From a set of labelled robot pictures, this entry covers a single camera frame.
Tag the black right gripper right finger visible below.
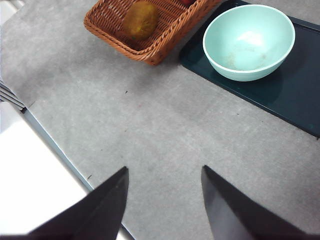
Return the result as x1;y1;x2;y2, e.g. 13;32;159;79
201;164;320;240

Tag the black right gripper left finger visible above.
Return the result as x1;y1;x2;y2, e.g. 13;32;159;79
0;166;130;240

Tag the teal ribbed bowl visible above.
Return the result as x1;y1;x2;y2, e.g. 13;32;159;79
202;4;296;83

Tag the brown kiwi fruit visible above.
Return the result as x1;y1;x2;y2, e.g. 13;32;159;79
123;0;160;41

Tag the black rectangular tray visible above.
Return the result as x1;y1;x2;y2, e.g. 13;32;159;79
179;0;320;138

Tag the grey ribbed metal object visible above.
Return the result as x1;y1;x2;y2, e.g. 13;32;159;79
0;79;27;111

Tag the brown wicker basket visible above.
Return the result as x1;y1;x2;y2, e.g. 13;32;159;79
83;0;223;66

